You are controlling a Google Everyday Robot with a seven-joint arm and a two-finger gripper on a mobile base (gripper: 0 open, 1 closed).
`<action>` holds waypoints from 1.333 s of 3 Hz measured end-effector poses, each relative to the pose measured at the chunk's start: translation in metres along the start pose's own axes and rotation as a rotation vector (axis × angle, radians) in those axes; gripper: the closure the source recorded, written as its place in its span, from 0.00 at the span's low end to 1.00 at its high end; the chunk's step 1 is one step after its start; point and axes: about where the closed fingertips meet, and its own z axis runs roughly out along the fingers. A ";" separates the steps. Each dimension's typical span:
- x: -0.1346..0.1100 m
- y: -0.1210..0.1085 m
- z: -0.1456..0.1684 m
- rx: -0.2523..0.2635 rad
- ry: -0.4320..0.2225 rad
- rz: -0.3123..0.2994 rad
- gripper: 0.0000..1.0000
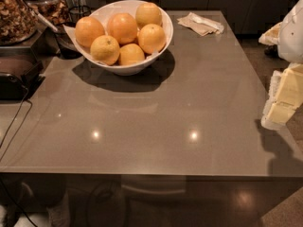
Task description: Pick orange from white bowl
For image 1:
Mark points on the black appliance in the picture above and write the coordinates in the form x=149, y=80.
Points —
x=20, y=73

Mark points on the large glass snack jar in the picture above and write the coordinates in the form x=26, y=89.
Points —
x=17, y=22

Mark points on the orange front left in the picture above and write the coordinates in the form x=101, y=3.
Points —
x=105, y=49

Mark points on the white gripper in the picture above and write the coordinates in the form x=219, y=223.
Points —
x=292, y=37

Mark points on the orange far left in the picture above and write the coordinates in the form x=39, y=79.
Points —
x=87, y=29

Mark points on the orange top right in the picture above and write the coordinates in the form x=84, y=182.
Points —
x=148, y=13

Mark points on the orange front centre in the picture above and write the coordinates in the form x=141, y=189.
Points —
x=130, y=54

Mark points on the folded paper napkin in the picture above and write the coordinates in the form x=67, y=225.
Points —
x=201, y=25

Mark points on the orange centre back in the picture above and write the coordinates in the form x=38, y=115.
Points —
x=123, y=27

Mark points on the white scoop handle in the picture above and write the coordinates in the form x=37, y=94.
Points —
x=40, y=17

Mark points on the orange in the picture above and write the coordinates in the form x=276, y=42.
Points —
x=105, y=49
x=148, y=13
x=123, y=27
x=130, y=54
x=152, y=38
x=87, y=29

